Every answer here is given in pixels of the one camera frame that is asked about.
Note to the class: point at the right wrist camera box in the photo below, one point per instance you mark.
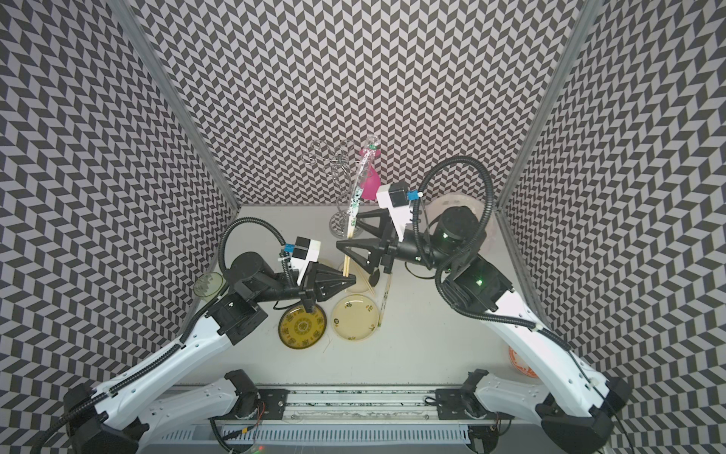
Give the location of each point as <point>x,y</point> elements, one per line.
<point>397,199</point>

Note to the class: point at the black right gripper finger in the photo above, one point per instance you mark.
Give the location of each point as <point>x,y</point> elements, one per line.
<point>365,252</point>
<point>377,222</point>

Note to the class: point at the white trash bin with bag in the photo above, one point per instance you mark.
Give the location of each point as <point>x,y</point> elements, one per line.
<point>439,205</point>

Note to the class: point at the yellow patterned plate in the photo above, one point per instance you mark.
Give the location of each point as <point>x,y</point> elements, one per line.
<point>299,329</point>

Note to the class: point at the green drinking glass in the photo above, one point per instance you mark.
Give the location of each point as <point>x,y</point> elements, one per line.
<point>208,286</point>

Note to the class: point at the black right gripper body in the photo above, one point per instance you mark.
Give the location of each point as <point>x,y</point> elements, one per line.
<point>399,249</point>

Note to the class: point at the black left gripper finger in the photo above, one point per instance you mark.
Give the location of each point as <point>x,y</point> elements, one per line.
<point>325,276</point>
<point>324,291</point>

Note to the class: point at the cream plate with green patch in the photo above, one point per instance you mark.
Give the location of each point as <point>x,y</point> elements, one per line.
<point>359,286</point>

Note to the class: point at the chrome glass rack stand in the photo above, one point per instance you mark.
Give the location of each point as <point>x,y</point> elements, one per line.
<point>336,163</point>

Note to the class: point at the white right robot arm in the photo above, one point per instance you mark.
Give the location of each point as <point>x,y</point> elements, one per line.
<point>577,407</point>

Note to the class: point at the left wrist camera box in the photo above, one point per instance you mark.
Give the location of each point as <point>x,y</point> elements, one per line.
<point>299,255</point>

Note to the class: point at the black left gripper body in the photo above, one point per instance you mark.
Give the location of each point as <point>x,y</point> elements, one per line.
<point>307,289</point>

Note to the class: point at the pink wine glass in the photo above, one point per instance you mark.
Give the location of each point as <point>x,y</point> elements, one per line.
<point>373,180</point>

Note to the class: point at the orange patterned bowl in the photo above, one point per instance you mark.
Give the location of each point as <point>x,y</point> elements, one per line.
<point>519,364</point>

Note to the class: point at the metal base rail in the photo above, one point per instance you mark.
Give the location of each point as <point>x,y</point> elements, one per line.
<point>333,417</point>

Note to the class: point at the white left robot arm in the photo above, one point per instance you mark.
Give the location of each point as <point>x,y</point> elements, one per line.
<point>126,413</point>

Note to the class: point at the cream plate with red stamps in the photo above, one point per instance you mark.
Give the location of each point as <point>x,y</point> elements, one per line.
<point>355,318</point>

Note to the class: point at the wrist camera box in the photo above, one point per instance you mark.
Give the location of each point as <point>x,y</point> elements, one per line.
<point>397,199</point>
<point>299,255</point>

